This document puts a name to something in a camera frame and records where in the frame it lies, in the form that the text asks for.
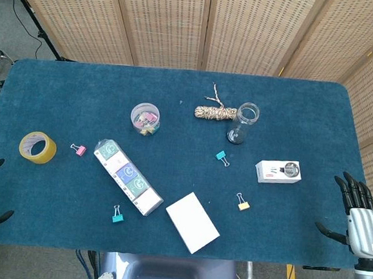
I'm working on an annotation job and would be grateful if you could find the beige braided rope bundle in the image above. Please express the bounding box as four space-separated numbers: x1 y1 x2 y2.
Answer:
193 80 240 122

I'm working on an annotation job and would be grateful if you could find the pink binder clip in jar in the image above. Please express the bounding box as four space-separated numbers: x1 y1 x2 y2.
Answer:
136 110 158 127

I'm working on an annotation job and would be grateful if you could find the clear glass jar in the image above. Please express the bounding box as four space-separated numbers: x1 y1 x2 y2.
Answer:
225 101 261 147

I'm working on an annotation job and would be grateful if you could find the thin black cable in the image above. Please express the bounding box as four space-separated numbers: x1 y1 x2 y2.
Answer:
6 0 47 59

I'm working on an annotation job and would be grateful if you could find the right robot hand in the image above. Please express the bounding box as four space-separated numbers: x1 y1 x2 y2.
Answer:
312 169 373 259

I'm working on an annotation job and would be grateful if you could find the yellow packing tape roll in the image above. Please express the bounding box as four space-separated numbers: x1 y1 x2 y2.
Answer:
17 129 59 166

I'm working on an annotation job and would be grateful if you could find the blue carpet table mat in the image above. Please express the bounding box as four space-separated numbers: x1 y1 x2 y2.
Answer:
0 55 373 274

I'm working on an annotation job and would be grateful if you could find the white printed product box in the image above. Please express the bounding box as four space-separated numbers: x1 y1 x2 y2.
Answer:
254 157 303 188

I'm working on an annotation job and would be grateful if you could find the blue-grey robot torso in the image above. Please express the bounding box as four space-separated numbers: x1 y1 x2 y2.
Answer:
93 250 252 279

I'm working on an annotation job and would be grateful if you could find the long clear packaged box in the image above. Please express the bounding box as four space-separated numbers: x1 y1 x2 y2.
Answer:
88 137 169 218

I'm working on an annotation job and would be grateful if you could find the wicker folding screen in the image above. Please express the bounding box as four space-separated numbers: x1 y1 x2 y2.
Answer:
0 0 373 207

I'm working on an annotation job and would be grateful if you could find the black stand leg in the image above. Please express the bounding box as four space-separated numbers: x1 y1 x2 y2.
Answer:
5 0 79 63

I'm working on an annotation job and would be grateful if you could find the plain white box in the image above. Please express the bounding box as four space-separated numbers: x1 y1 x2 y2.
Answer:
162 190 224 257

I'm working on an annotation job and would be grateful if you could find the clear round plastic jar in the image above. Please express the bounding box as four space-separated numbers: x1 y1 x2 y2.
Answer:
129 101 162 138

